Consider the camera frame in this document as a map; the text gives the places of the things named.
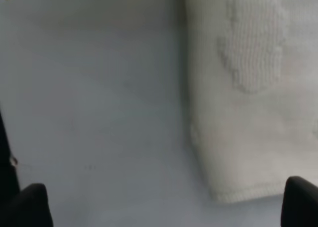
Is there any cream white terry towel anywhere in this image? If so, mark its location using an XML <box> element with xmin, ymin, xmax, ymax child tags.
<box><xmin>186</xmin><ymin>0</ymin><xmax>318</xmax><ymax>203</ymax></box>

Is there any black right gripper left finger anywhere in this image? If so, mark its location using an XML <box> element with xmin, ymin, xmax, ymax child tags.
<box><xmin>0</xmin><ymin>183</ymin><xmax>54</xmax><ymax>227</ymax></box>

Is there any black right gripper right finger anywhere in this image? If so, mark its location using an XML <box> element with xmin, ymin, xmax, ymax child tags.
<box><xmin>280</xmin><ymin>176</ymin><xmax>318</xmax><ymax>227</ymax></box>

